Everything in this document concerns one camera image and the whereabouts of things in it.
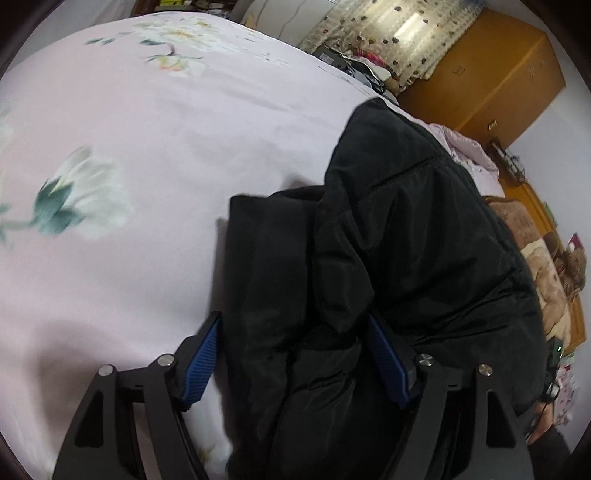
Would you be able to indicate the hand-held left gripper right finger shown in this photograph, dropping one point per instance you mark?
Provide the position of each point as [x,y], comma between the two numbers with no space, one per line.
[387,364]

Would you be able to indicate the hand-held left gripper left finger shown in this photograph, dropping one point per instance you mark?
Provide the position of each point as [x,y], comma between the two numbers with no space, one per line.
[199,364]

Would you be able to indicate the black padded jacket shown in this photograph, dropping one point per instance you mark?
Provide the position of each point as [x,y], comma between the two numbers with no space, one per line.
[397,258]

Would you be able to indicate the person's right forearm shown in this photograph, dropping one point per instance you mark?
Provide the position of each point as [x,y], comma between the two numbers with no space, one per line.
[549,457]

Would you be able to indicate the pile of clothes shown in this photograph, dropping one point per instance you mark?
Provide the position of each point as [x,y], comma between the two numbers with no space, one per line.
[360,69]

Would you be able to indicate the person's right hand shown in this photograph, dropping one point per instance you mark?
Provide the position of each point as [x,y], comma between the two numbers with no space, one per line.
[541,422]

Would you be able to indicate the brown plush blanket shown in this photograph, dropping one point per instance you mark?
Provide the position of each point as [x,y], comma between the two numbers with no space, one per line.
[545,272]

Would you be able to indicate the pink floral bedsheet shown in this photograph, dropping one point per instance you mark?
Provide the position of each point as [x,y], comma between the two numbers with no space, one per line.
[161,161]

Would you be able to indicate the pink crumpled quilt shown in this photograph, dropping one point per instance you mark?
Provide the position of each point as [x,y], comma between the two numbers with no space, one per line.
[466,154]

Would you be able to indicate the wooden wardrobe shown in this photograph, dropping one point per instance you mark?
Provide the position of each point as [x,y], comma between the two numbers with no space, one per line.
[489,74]

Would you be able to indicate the dotted curtain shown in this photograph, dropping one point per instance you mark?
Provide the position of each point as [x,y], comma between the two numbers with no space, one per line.
[397,37]

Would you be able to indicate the white cabinet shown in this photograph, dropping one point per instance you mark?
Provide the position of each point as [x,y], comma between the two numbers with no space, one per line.
[281,21]

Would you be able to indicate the cluttered shelf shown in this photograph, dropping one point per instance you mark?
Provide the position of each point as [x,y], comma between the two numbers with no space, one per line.
[189,4]

